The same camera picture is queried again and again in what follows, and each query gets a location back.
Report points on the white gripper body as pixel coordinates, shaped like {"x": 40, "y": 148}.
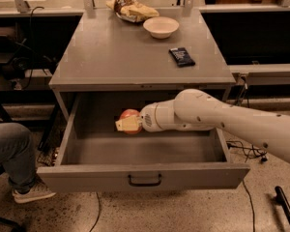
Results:
{"x": 148, "y": 117}

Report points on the grey sneaker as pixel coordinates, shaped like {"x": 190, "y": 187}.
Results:
{"x": 37, "y": 192}

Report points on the black bar bottom right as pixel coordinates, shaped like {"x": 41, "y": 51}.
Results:
{"x": 281, "y": 199}

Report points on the dark blue snack bar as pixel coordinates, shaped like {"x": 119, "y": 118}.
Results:
{"x": 181, "y": 57}

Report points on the grey open top drawer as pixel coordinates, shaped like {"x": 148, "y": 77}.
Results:
{"x": 94, "y": 156}

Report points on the yellow brown chip bag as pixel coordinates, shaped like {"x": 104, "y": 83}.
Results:
{"x": 132, "y": 10}

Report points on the black drawer handle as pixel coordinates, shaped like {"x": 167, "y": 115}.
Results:
{"x": 146, "y": 182}

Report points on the person leg in jeans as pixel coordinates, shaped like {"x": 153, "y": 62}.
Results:
{"x": 17, "y": 156}

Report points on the black machinery at left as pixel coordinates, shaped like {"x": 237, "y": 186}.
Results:
{"x": 25, "y": 46}

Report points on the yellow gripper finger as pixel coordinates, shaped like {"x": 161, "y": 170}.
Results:
{"x": 131, "y": 123}

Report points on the white ceramic bowl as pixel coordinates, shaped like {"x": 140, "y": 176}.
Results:
{"x": 161, "y": 27}

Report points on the red orange apple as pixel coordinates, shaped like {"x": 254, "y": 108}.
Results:
{"x": 127, "y": 113}

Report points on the grey cabinet body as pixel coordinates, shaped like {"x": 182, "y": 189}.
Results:
{"x": 108, "y": 53}

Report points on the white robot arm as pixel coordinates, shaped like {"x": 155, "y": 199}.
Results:
{"x": 195, "y": 110}

